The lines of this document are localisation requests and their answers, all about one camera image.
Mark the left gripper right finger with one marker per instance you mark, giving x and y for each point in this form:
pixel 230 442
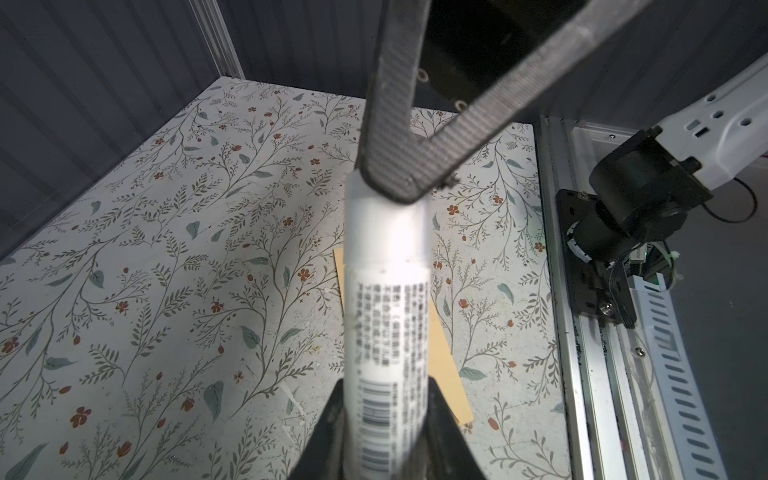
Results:
pixel 449 456

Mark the white vented cable tray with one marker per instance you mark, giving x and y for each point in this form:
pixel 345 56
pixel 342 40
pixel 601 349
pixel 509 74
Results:
pixel 694 440

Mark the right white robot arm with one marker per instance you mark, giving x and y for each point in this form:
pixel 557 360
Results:
pixel 650 182

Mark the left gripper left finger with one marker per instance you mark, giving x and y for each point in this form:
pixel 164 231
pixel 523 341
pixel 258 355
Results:
pixel 322 457

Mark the floral table mat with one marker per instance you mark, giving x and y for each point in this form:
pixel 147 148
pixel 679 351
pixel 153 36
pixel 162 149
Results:
pixel 182 319

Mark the white glue stick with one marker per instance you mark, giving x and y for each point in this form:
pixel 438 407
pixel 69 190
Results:
pixel 386 321

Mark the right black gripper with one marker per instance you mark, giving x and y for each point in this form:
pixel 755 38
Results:
pixel 490 60

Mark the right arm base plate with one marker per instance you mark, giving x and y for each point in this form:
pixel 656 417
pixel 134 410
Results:
pixel 594 270

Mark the tan paper envelope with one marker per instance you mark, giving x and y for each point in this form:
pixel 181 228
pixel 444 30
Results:
pixel 441 365

